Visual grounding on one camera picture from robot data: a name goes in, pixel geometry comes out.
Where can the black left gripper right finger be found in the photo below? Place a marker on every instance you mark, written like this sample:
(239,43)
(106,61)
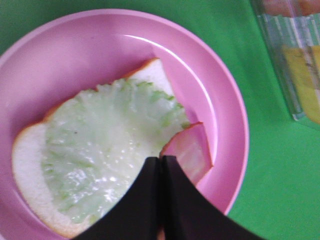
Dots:
(188,215)

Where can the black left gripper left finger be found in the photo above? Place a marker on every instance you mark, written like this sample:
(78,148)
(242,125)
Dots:
(136,215)

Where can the toy bacon strip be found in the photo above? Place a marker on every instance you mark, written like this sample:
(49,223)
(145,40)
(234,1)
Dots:
(291,8)
(192,151)

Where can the toy lettuce leaf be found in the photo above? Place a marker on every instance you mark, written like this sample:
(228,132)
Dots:
(97,142)

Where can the toy bread slice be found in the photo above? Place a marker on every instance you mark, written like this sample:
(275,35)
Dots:
(27,154)

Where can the green table cloth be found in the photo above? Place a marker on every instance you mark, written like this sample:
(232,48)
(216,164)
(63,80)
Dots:
(280,194)

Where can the pink round plate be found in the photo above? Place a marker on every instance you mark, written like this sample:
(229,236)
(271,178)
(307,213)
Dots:
(79,51)

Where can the yellow toy cheese slice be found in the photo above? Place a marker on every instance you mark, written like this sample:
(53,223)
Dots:
(302,71)

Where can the right clear plastic tray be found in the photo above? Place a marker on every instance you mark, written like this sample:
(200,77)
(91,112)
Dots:
(291,31)

